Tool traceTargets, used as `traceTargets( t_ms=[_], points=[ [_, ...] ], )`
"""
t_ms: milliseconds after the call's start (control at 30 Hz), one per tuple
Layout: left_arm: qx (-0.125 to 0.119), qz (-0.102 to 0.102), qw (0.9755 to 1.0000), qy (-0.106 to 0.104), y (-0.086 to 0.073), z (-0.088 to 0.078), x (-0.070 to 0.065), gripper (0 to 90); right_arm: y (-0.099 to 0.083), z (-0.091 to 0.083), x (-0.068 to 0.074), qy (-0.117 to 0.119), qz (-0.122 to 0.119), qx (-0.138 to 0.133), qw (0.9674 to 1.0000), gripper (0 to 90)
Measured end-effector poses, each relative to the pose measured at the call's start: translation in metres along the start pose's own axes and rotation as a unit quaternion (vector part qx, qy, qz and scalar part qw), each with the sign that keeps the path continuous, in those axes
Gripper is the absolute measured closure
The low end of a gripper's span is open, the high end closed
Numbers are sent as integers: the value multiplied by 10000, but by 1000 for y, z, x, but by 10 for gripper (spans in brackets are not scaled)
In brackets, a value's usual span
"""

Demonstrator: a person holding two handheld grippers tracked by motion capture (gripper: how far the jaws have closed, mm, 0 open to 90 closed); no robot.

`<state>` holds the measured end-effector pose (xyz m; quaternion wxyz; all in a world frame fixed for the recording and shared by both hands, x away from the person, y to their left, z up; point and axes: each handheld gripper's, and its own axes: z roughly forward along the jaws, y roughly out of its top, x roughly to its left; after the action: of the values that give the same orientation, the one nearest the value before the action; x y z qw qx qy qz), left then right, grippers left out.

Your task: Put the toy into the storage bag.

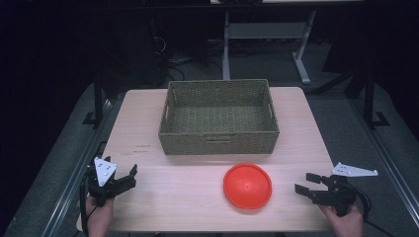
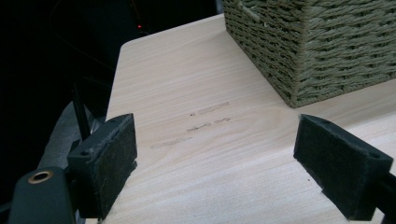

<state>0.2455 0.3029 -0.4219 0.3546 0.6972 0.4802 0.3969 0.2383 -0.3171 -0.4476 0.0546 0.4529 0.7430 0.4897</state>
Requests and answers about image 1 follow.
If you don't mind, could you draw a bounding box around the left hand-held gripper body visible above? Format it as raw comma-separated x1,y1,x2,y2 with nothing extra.
86,156,128,208

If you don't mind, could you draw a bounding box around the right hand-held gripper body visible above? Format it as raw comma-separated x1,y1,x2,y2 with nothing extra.
316,162,379,218

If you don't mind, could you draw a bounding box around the red plastic bowl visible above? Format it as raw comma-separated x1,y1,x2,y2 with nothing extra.
222,163,274,210

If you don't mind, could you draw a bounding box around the green woven basket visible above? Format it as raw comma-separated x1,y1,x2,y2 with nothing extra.
157,78,281,156

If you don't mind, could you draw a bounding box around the person's right hand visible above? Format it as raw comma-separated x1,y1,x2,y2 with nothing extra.
318,203,366,237

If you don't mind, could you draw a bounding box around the person's left hand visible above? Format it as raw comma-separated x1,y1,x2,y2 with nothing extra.
84,195,116,237

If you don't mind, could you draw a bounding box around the black metal stand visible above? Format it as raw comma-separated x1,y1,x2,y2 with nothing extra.
82,70,108,126
362,67,390,130

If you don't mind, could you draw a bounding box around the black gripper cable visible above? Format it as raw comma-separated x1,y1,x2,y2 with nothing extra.
78,173,92,237
353,185,398,237

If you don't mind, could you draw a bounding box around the aluminium rail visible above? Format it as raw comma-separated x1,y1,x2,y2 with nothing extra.
349,98,419,229
40,98,127,237

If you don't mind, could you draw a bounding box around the bundle of floor cables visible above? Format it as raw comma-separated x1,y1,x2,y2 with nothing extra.
151,36,225,82

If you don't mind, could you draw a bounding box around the white metal desk frame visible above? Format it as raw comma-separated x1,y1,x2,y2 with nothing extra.
221,10,318,86

